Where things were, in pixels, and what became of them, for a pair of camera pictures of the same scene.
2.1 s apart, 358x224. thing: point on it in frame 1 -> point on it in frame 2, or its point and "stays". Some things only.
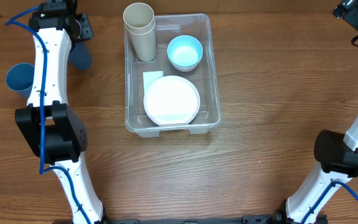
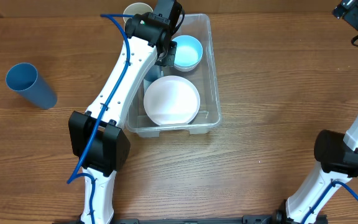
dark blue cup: x=80 y=56 -> x=153 y=74
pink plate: x=171 y=100 stays
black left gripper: x=88 y=32 -> x=169 y=58
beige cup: x=138 y=15 stays
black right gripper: x=348 y=10 stays
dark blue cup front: x=19 y=78 stays
